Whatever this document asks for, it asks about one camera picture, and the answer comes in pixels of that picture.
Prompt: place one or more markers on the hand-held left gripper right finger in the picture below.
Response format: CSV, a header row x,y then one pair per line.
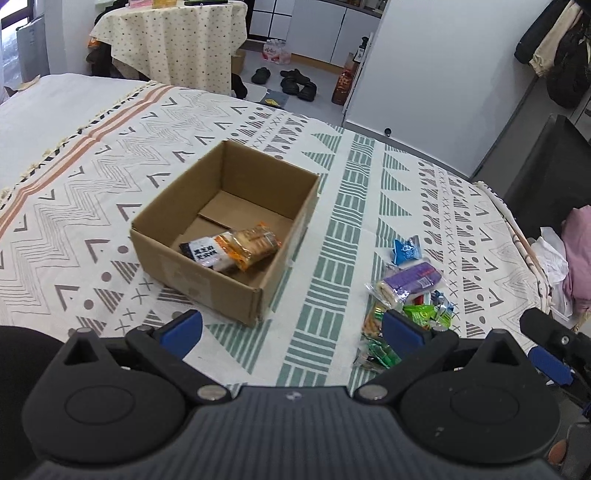
x,y
404,330

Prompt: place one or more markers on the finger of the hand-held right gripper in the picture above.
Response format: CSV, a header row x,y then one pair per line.
x,y
549,364
549,327

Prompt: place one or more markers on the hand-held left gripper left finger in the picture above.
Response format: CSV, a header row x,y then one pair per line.
x,y
182,330

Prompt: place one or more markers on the purple snack packet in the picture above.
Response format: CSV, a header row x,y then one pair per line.
x,y
413,277

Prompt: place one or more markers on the pile of green candy packets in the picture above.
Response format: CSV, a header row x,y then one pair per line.
x,y
420,314

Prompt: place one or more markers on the small orange snack packet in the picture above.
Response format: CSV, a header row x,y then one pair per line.
x,y
371,323

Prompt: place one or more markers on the red candy wrapper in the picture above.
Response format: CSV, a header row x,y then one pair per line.
x,y
419,300

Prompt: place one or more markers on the clear white cracker packet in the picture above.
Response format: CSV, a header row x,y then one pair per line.
x,y
385,293

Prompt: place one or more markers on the pink and white clothes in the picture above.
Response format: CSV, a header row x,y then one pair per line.
x,y
551,258

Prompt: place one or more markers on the pink cloth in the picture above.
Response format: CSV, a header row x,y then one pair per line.
x,y
579,263

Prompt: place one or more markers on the blue snack packet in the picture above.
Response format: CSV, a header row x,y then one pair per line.
x,y
406,251

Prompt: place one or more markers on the black white label snack packet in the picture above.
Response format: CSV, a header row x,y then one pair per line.
x,y
203,251

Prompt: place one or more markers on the orange biscuit packet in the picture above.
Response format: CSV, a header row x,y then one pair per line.
x,y
256,242

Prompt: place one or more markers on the patterned printed blanket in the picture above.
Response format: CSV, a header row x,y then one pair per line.
x,y
323,184

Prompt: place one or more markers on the black bag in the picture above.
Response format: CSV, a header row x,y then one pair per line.
x,y
239,86

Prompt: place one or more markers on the dark hanging garment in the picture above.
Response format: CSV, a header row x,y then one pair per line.
x,y
570,74

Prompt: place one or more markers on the white bed sheet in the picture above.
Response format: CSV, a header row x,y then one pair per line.
x,y
55,106

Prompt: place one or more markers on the black slipper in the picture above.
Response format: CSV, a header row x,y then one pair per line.
x,y
307,91
290,86
295,74
261,75

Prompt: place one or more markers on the small cardboard box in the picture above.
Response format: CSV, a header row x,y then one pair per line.
x,y
238,61

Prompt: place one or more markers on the beige hanging coat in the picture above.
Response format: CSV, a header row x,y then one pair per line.
x,y
554,41

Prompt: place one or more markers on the dark bottle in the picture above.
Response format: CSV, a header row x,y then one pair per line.
x,y
363,46

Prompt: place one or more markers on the round table with dotted tablecloth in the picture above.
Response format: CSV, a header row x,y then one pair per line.
x,y
184,41

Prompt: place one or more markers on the black hanging coat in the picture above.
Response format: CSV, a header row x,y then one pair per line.
x,y
535,37

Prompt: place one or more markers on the pack of water bottles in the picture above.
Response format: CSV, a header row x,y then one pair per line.
x,y
277,51

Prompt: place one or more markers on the white cabinet doors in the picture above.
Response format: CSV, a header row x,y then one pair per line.
x,y
314,27

